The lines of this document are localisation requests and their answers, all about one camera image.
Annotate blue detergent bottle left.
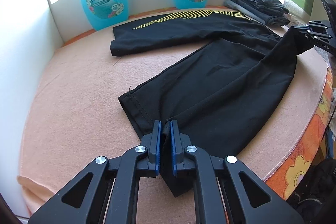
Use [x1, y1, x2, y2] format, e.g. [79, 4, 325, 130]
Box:
[80, 0, 129, 31]

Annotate stack of folded dark clothes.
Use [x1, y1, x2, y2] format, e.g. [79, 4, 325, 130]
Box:
[224, 0, 290, 27]

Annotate black pants yellow stripes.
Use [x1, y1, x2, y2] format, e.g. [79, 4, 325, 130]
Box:
[110, 11, 313, 196]

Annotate orange floral bed sheet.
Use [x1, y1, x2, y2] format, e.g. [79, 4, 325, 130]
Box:
[64, 4, 334, 201]

